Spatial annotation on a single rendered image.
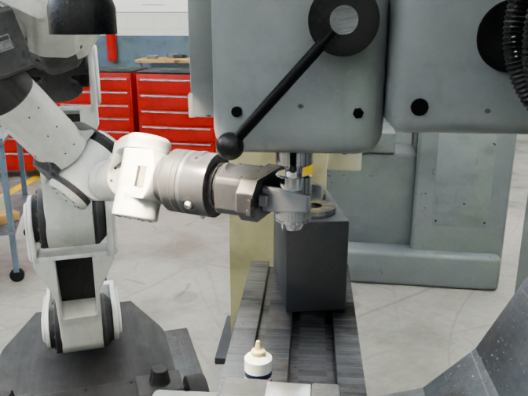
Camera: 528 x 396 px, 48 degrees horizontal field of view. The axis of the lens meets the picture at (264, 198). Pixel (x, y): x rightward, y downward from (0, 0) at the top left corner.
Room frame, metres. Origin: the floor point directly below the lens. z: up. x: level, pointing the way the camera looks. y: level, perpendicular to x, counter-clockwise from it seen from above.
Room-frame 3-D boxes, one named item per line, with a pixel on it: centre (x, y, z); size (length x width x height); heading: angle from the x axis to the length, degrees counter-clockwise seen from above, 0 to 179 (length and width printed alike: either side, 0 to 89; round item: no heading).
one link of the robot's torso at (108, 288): (1.48, 0.50, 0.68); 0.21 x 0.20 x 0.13; 17
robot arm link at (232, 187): (0.78, 0.05, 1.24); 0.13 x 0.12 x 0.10; 157
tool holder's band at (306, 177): (0.74, -0.04, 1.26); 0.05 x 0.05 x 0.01
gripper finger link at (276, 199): (0.71, -0.03, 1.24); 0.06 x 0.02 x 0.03; 67
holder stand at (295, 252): (1.17, -0.09, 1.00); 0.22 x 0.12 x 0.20; 5
